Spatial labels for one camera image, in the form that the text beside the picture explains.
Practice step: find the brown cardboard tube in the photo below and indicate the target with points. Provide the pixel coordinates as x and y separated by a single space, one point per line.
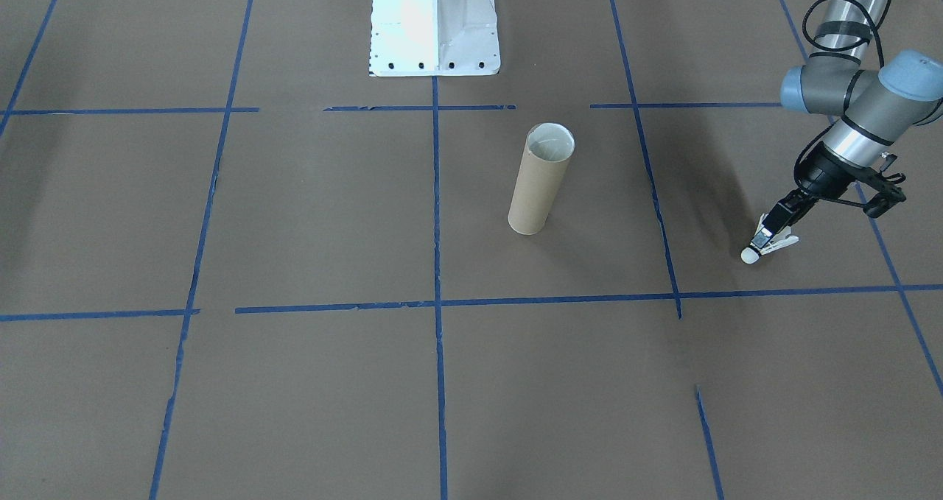
536 183

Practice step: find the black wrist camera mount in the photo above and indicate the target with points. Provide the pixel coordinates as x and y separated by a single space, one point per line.
884 191

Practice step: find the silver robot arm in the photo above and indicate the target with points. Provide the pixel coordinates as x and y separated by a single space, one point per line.
854 14

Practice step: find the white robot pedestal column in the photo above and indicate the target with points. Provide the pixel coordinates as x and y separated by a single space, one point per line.
435 21

